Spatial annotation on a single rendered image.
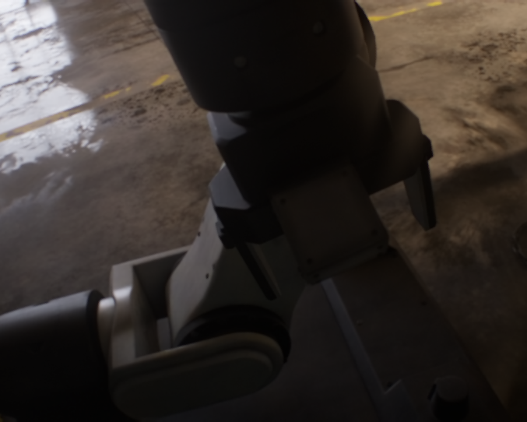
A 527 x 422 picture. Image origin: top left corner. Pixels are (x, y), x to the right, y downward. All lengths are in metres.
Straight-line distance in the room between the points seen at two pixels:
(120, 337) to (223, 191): 0.36
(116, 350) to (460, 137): 1.18
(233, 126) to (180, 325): 0.38
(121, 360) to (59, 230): 0.93
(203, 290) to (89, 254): 0.79
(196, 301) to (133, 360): 0.10
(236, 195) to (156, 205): 1.15
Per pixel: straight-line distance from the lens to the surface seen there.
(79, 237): 1.42
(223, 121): 0.26
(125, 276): 0.69
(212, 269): 0.55
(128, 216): 1.41
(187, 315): 0.59
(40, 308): 0.68
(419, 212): 0.33
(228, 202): 0.27
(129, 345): 0.60
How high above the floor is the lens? 0.77
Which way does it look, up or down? 36 degrees down
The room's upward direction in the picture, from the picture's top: 12 degrees counter-clockwise
